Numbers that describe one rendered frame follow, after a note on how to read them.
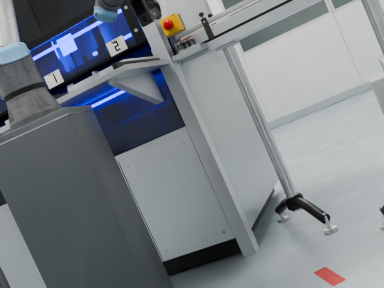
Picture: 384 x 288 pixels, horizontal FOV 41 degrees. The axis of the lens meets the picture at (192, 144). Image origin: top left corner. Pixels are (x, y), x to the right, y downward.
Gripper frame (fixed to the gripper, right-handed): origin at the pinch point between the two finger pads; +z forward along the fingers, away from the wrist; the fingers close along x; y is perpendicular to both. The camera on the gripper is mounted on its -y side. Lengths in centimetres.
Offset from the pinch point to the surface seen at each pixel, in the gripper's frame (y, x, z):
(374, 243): -99, -42, 29
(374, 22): -34, -69, 9
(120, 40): 5.8, 22.7, 8.7
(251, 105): -30, -14, 42
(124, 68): -26.2, 8.3, -20.3
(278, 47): 191, 30, 430
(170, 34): -0.8, 1.7, 11.4
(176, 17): 4.1, -3.3, 10.5
